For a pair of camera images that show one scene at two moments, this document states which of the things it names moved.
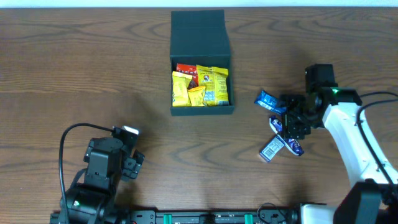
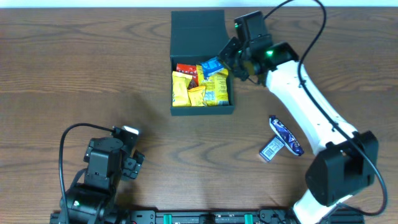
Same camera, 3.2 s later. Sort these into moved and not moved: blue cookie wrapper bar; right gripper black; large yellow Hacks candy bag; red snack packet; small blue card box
Moved: blue cookie wrapper bar; right gripper black
Not moved: red snack packet; large yellow Hacks candy bag; small blue card box
